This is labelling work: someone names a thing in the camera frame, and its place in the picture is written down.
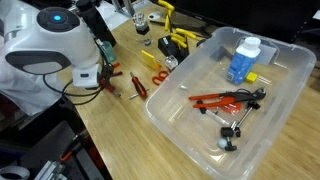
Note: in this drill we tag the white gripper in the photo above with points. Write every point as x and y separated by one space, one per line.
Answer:
86 77

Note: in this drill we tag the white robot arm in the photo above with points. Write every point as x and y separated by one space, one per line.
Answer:
46 41

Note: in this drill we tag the teal plastic cup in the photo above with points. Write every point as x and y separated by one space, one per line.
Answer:
109 52

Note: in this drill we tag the white cloth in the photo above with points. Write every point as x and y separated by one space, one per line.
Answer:
25 90

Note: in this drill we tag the black orange clamp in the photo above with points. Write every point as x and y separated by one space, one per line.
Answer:
73 147

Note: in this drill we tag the black cylindrical bottle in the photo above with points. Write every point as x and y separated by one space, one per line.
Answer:
92 17

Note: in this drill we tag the yellow plastic block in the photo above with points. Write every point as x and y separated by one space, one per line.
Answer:
150 60

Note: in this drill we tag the clear glass jar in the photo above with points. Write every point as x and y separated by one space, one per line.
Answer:
142 28

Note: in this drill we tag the clear glass ball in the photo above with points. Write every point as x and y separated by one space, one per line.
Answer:
171 62

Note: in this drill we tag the black tool holder block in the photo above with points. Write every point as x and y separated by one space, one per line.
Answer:
168 47

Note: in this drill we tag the white tape roll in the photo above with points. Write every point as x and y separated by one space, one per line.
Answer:
14 173

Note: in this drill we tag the clear plastic storage bin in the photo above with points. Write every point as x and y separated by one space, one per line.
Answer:
283 70

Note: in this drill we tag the blue white bottle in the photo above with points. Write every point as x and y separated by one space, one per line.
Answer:
243 59

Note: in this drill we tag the small yellow cube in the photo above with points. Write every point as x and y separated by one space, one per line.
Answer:
251 77

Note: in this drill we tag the red handled scissors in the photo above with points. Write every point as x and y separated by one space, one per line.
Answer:
157 80

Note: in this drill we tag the aluminium extrusion rail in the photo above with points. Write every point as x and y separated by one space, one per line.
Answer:
52 170

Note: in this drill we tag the yellow handled tool lower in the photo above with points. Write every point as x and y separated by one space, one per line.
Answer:
178 39

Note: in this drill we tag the yellow handled tool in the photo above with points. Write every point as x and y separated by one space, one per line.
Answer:
186 32
178 39
169 10

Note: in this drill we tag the yellow handled tool middle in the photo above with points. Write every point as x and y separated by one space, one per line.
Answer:
186 32

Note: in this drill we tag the yellow handled tool upper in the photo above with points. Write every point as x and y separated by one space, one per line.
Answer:
169 10

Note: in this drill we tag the large red handled crimper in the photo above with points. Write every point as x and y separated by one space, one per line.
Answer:
230 97

